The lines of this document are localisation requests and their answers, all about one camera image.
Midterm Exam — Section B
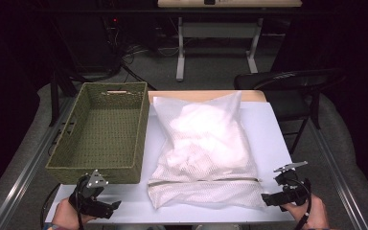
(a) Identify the left hand-held gripper cable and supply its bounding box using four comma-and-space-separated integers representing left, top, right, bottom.
74, 176, 88, 230

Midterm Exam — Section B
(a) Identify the right hand-held gripper cable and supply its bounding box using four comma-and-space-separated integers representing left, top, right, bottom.
294, 177, 313, 230

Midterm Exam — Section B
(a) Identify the metal floor rail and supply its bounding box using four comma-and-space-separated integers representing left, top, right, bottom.
306, 118, 368, 230
0, 95, 79, 230

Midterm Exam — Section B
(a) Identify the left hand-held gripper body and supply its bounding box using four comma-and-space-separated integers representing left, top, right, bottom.
68, 170, 111, 220

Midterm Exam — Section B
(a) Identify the black metal stand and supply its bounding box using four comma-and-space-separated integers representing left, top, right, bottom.
49, 68, 79, 127

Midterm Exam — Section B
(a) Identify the black folding chair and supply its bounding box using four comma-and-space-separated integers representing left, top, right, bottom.
233, 67, 348, 156

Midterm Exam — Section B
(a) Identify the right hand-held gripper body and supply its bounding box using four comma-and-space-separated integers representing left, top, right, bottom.
272, 161, 312, 213

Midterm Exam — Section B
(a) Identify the bundle of floor cables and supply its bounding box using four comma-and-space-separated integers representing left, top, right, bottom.
120, 43, 180, 65

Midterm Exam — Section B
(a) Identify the white garment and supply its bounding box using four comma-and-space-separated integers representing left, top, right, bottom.
166, 103, 251, 173

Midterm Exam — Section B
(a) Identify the green woven basket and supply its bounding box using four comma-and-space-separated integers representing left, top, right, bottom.
45, 81, 150, 186

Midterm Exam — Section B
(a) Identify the white mesh laundry bag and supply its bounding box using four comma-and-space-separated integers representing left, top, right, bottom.
147, 90, 266, 211

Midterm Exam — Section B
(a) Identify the person's right hand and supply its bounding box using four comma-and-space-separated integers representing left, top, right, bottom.
282, 194, 331, 230

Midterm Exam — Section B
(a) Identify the desk with white legs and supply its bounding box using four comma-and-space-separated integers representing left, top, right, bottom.
157, 0, 303, 82

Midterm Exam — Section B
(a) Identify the dark equipment with red light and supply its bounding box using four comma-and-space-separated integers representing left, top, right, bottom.
101, 14, 123, 75

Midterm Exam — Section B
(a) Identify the hand-held gripper cable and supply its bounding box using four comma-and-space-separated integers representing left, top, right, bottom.
294, 177, 313, 230
74, 176, 88, 230

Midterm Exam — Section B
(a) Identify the black hanging cable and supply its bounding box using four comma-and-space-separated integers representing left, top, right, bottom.
39, 183, 61, 229

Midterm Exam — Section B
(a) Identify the person's left hand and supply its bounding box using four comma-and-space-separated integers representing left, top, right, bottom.
51, 196, 94, 230

